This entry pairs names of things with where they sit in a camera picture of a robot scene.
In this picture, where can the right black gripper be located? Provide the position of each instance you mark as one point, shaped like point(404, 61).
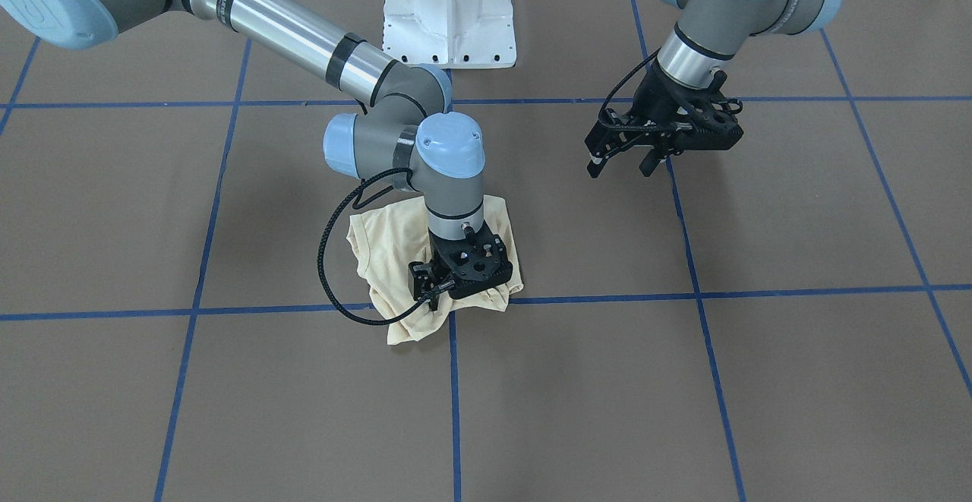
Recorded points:
point(421, 277)

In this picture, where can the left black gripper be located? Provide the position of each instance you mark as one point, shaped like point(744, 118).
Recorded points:
point(650, 95)

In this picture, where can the cream long sleeve shirt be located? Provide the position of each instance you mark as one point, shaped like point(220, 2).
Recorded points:
point(387, 239)

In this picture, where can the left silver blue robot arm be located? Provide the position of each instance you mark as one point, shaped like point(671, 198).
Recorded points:
point(709, 33)

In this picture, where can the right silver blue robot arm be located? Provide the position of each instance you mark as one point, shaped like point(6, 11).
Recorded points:
point(176, 167)

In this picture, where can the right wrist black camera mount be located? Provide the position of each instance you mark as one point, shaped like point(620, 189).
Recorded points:
point(491, 266)

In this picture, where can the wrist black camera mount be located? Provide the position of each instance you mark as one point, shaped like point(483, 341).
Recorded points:
point(707, 121)
point(491, 266)

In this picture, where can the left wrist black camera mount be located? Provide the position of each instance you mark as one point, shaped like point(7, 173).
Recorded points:
point(707, 121)

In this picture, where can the white pedestal column base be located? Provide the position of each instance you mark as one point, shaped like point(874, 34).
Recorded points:
point(451, 34)

